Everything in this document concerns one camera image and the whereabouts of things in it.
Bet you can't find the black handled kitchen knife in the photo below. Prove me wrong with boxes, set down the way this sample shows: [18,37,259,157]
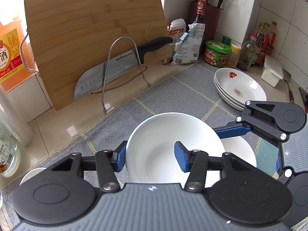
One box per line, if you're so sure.
[73,37,174,102]

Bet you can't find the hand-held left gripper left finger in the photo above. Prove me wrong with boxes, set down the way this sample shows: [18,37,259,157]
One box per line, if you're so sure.
[50,140,128,193]

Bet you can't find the green lid sauce jar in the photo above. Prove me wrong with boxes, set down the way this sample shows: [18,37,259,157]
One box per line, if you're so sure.
[203,40,231,67]

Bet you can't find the red label sauce bottle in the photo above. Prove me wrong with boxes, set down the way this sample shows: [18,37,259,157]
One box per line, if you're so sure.
[265,21,279,54]

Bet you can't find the bamboo cutting board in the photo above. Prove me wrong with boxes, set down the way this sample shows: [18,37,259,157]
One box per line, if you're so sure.
[20,0,172,112]

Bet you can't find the white plate fruit print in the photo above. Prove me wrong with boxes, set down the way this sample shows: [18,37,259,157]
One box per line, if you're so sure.
[217,90,248,111]
[214,68,267,104]
[215,83,248,109]

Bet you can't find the yellow lid spice jar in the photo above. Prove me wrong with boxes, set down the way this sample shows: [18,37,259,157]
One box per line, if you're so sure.
[226,43,242,68]

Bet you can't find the grey checked dish mat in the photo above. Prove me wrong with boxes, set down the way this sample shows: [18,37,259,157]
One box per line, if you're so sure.
[0,61,293,231]

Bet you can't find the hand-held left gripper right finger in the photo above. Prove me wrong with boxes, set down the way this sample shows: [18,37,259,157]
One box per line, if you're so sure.
[174,141,253,194]

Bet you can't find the orange cooking wine bottle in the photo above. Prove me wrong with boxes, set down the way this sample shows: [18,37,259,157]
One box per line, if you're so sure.
[0,19,40,93]

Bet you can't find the white bag orange print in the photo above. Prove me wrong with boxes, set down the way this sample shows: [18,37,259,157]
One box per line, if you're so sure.
[167,18,188,53]

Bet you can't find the metal spatula wooden handle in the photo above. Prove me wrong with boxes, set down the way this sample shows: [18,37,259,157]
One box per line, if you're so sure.
[281,69,295,103]

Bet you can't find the dark soy sauce bottle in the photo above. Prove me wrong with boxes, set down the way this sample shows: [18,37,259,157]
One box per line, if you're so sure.
[188,0,208,44]

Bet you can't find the glass jar yellow-green lid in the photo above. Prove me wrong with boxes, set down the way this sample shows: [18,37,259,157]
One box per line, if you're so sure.
[0,123,20,176]

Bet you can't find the white plastic box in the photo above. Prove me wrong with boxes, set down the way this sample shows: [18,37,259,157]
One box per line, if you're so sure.
[261,55,284,87]

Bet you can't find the metal wire rack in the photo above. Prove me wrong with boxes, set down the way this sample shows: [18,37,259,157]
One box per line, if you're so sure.
[90,37,151,113]

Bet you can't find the dark red knife block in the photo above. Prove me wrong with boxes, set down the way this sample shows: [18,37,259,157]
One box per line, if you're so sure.
[191,0,224,53]

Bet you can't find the white bowl pink flower print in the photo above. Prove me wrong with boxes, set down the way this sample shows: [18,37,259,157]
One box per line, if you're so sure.
[20,167,47,186]
[126,112,225,184]
[220,136,257,171]

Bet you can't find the white printed seasoning bag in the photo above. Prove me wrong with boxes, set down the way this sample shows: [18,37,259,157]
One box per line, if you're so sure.
[171,23,207,66]

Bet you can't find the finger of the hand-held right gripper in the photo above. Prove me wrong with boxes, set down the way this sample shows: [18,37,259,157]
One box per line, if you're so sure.
[275,146,296,186]
[214,100,292,142]

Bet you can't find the glass bottle red cap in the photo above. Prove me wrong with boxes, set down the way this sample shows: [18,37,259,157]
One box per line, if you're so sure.
[237,34,258,72]

